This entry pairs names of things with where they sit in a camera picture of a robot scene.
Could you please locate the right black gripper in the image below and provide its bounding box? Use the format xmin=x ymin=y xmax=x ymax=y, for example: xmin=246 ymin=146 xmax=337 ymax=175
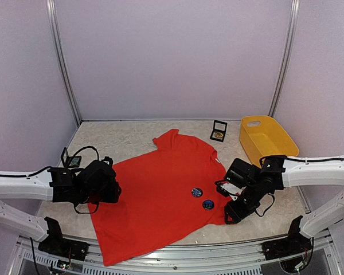
xmin=224 ymin=180 xmax=265 ymax=223

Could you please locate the black case with teal brooch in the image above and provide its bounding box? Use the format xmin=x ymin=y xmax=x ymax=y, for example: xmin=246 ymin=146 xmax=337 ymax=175
xmin=60 ymin=147 xmax=82 ymax=168

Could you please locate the red t-shirt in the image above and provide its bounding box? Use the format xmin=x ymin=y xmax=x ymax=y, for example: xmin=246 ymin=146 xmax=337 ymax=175
xmin=89 ymin=129 xmax=228 ymax=266

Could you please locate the yellow plastic basket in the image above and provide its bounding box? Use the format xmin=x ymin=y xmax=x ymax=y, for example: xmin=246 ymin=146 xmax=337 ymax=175
xmin=239 ymin=116 xmax=299 ymax=167

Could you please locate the black case with yellow brooch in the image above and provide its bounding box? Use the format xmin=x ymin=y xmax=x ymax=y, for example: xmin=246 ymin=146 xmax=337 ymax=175
xmin=210 ymin=120 xmax=228 ymax=142

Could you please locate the yellow sunflower brooch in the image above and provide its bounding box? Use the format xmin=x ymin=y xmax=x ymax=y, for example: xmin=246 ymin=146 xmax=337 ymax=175
xmin=214 ymin=132 xmax=224 ymax=139

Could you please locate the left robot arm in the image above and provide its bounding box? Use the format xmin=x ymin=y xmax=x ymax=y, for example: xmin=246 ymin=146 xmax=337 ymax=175
xmin=0 ymin=159 xmax=122 ymax=255

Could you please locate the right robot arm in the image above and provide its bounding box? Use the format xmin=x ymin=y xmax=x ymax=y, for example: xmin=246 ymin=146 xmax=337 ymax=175
xmin=216 ymin=155 xmax=344 ymax=254

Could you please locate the dark blue pinned badge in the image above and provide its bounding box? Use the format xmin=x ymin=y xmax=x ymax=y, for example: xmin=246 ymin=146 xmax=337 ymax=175
xmin=191 ymin=187 xmax=203 ymax=198

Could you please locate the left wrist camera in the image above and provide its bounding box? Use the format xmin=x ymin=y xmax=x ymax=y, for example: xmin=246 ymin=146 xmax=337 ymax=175
xmin=100 ymin=156 xmax=114 ymax=168

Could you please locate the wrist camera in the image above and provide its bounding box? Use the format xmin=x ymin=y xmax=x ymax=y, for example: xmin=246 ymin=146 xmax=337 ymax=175
xmin=214 ymin=180 xmax=242 ymax=201
xmin=100 ymin=156 xmax=114 ymax=168

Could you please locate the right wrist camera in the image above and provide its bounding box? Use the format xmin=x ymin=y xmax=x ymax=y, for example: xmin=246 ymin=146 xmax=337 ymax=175
xmin=214 ymin=180 xmax=242 ymax=201

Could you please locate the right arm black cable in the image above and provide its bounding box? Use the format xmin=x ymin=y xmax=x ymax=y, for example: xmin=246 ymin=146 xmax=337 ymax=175
xmin=255 ymin=193 xmax=276 ymax=218

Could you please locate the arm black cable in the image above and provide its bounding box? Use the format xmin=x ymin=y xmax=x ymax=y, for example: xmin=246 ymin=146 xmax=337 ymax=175
xmin=70 ymin=146 xmax=100 ymax=172
xmin=255 ymin=193 xmax=276 ymax=218

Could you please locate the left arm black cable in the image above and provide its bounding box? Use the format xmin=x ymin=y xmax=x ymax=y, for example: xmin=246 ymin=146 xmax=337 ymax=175
xmin=70 ymin=146 xmax=100 ymax=172

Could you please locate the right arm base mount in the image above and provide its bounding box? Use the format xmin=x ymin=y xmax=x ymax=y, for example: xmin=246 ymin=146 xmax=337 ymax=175
xmin=262 ymin=238 xmax=312 ymax=260

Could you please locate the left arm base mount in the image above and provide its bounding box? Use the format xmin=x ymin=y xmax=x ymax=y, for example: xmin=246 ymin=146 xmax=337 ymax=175
xmin=38 ymin=238 xmax=89 ymax=261

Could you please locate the left aluminium frame post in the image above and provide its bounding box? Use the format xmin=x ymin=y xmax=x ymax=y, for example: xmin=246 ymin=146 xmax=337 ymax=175
xmin=45 ymin=0 xmax=83 ymax=127

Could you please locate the aluminium frame post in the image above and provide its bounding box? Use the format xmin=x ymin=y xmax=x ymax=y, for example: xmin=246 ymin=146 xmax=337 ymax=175
xmin=45 ymin=0 xmax=83 ymax=127
xmin=268 ymin=0 xmax=300 ymax=117

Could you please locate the front aluminium rail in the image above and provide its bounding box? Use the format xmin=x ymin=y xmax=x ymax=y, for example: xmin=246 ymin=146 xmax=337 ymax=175
xmin=5 ymin=226 xmax=344 ymax=275

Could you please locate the right aluminium frame post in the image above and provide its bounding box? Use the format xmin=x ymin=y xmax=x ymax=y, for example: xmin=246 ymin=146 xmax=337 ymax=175
xmin=268 ymin=0 xmax=300 ymax=117

